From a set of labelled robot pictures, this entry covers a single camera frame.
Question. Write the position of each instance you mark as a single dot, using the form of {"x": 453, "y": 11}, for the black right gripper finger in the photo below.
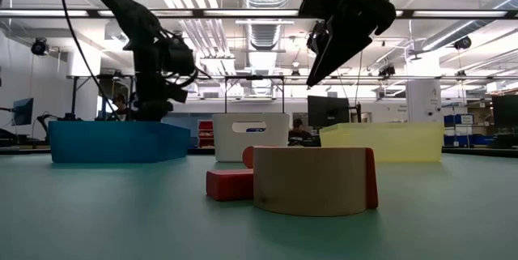
{"x": 323, "y": 47}
{"x": 340, "y": 45}

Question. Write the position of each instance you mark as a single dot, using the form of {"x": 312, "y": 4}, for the red rectangular block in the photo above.
{"x": 228, "y": 185}

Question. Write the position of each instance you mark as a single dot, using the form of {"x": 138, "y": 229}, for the natural wooden half-round block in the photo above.
{"x": 311, "y": 181}

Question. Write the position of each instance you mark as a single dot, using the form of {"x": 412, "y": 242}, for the black neighbouring robot arm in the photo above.
{"x": 54, "y": 119}

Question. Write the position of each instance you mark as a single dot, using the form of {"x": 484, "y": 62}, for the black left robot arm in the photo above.
{"x": 121, "y": 5}

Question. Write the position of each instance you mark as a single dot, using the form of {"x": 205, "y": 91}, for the black round ceiling fixture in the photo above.
{"x": 313, "y": 38}
{"x": 386, "y": 70}
{"x": 39, "y": 46}
{"x": 462, "y": 42}

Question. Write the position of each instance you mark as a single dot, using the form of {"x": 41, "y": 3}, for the person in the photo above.
{"x": 298, "y": 132}
{"x": 120, "y": 105}

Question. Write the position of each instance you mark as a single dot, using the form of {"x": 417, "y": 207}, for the dark hanging monitor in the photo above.
{"x": 115, "y": 88}

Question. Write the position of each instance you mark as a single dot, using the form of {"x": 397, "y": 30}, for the blue plastic bin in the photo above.
{"x": 113, "y": 140}

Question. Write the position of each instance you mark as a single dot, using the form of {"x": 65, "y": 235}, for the dark computer monitor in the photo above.
{"x": 506, "y": 110}
{"x": 328, "y": 110}

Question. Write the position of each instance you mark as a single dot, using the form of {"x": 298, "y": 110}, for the red storage shelf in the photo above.
{"x": 205, "y": 132}

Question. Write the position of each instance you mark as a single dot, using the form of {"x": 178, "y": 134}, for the white pillar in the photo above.
{"x": 423, "y": 102}

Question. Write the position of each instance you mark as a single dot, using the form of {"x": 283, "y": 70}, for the yellow plastic bin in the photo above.
{"x": 388, "y": 142}

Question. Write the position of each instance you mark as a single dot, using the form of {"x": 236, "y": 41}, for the blue-screen monitor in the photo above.
{"x": 23, "y": 110}

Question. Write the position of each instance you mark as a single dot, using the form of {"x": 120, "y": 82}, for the blue storage bin rack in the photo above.
{"x": 465, "y": 140}

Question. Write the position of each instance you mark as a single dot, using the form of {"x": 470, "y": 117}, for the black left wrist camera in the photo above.
{"x": 178, "y": 93}

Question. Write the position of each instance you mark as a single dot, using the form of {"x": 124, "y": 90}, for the long black workstation frame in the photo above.
{"x": 243, "y": 77}

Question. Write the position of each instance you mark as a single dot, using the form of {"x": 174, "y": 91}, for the black table edge rail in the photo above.
{"x": 477, "y": 151}

